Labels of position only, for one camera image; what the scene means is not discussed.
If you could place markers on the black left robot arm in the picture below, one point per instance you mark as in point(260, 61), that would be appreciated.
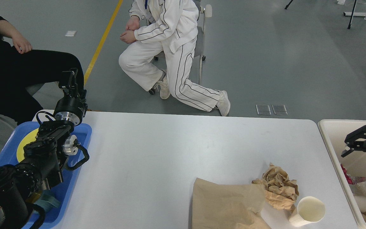
point(55, 148)

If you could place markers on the person in black trousers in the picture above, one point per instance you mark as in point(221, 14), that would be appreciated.
point(21, 66)

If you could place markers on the white paper scrap on floor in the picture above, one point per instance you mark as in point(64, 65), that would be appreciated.
point(70, 33)

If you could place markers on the brown paper bag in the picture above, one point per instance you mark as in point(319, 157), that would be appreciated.
point(217, 206)

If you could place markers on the beige plastic bin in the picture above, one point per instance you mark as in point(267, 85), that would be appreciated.
point(334, 132)

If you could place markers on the clear floor plate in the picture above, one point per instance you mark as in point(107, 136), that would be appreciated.
point(263, 109)
point(280, 109)

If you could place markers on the dark teal mug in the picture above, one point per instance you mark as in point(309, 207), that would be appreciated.
point(47, 200)

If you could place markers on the blue plastic tray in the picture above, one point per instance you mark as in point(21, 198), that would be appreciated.
point(63, 191)

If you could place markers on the brown paper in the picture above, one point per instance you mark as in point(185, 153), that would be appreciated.
point(281, 192)

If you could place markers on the white stand base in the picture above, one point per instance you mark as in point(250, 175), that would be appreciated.
point(356, 8)

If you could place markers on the red round object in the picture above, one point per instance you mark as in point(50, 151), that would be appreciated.
point(352, 180)

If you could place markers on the clear floor plate left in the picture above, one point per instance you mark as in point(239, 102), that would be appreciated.
point(263, 109)

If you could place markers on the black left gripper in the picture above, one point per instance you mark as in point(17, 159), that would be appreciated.
point(73, 106)

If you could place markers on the white paper cup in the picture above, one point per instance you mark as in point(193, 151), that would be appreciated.
point(361, 202)

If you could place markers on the person in white tracksuit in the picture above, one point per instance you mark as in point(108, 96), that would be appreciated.
point(161, 37)

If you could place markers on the yellow plastic plate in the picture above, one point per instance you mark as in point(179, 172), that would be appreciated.
point(30, 137)

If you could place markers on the clear floor plate right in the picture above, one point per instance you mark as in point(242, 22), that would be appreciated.
point(280, 109)

